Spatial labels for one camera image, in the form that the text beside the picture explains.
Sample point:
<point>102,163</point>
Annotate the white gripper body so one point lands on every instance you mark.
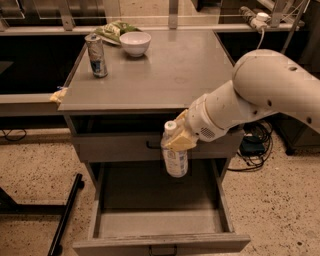
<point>199,120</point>

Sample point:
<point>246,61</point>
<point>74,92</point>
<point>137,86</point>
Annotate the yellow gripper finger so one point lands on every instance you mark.
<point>179,140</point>
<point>180,120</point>

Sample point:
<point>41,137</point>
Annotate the blue plastic bottle white cap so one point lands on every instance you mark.
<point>176,162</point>

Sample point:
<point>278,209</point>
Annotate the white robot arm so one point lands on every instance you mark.
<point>264,82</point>

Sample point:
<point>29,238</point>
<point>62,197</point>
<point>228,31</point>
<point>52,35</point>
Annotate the closed top drawer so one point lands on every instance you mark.
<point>126,147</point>

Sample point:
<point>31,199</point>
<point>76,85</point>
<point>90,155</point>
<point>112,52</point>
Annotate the grey drawer cabinet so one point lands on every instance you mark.
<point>140,94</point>

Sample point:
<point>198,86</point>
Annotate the open middle drawer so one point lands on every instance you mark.
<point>139,210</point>

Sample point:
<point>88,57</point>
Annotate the white ceramic bowl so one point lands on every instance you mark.
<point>135,43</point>

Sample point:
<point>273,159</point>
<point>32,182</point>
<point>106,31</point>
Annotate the green snack bag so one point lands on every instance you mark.
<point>111,32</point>

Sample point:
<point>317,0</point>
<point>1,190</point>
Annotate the silver blue drink can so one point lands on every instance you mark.
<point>96,55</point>

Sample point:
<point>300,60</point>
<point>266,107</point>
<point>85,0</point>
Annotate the white power strip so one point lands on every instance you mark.
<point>257,21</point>

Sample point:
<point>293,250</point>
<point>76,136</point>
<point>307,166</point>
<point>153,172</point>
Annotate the yellow sponge piece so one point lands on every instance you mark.
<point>59,95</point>

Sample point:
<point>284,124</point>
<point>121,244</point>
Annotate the black floor stand bar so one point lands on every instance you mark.
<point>56,248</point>

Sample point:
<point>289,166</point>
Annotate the grey side rail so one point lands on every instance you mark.
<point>19,105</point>

